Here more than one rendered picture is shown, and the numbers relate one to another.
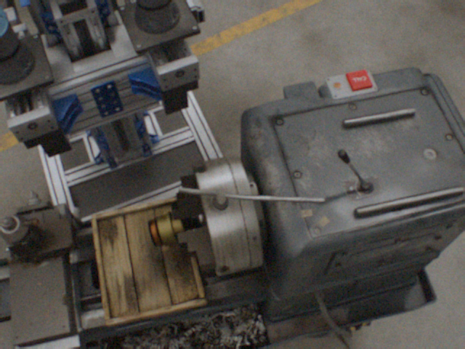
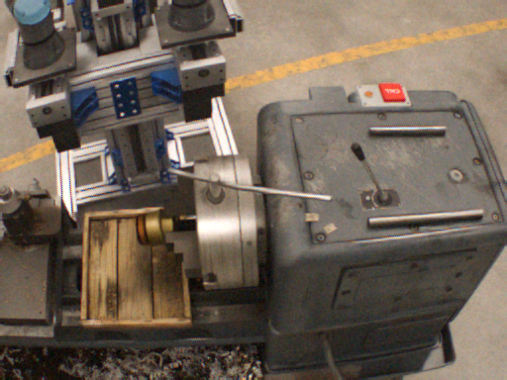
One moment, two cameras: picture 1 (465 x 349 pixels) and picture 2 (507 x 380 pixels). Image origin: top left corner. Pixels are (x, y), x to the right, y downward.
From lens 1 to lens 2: 0.25 m
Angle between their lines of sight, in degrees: 9
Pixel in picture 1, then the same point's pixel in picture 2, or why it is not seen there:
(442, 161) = (467, 184)
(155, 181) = not seen: hidden behind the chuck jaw
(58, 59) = (86, 53)
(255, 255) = (249, 265)
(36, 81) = (60, 67)
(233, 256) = (223, 261)
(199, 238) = (188, 240)
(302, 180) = (313, 182)
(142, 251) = (130, 258)
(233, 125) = not seen: hidden behind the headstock
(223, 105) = not seen: hidden behind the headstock
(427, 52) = (488, 121)
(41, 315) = (22, 297)
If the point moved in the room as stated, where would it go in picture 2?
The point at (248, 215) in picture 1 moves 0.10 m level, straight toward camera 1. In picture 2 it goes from (245, 214) to (235, 254)
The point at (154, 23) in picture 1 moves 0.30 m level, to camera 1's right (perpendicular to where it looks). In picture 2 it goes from (185, 21) to (285, 26)
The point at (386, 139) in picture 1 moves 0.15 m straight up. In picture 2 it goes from (413, 153) to (425, 110)
